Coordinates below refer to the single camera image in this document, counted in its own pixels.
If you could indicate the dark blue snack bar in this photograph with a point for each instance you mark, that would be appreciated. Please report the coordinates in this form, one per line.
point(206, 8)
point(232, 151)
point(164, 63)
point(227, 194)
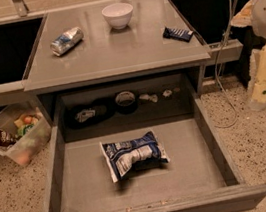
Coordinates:
point(178, 34)

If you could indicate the grey counter cabinet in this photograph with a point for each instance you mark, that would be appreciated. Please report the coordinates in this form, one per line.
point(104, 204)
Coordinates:
point(106, 54)

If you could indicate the grey open drawer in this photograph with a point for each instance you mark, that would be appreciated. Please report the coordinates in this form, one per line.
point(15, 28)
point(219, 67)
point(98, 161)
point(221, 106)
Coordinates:
point(201, 176)

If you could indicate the clear plastic bin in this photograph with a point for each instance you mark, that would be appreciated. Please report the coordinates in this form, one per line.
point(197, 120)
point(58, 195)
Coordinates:
point(12, 118)

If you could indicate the orange fruit in bin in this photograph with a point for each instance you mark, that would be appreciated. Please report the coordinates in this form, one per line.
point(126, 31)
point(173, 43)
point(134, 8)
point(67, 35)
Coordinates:
point(28, 120)

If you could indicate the crushed silver blue can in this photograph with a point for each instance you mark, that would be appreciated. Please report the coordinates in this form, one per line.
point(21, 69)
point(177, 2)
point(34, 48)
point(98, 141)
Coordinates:
point(66, 41)

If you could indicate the green snack in bin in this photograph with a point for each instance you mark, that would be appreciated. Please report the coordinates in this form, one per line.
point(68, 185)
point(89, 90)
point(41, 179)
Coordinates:
point(24, 129)

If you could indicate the white bowl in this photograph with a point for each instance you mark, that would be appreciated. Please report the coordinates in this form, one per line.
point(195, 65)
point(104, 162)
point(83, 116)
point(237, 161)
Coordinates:
point(118, 15)

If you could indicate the blue chip bag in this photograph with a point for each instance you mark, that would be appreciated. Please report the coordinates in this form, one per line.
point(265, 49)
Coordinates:
point(122, 156)

